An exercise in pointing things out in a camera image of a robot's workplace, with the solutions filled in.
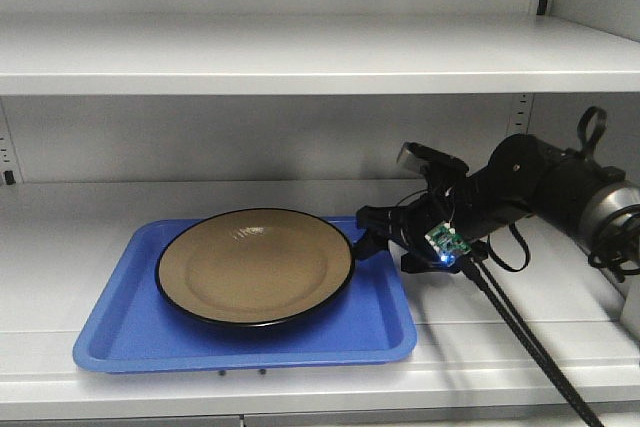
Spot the green circuit board right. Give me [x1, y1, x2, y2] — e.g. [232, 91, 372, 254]
[424, 222, 471, 267]

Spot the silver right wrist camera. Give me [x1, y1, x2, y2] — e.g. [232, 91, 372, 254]
[396, 142, 469, 175]

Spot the black braided cables right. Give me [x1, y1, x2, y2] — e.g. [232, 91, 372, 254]
[459, 226, 609, 427]

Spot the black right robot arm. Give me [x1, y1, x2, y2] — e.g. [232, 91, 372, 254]
[353, 106, 639, 282]

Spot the beige plate with black rim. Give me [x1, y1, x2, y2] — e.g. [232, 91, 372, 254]
[156, 208, 355, 326]

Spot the white cabinet shelf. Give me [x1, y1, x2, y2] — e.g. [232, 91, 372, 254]
[1, 14, 639, 95]

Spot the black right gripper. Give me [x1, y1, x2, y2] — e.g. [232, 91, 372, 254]
[352, 166, 472, 274]

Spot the blue plastic tray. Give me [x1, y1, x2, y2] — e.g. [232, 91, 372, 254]
[72, 219, 417, 374]

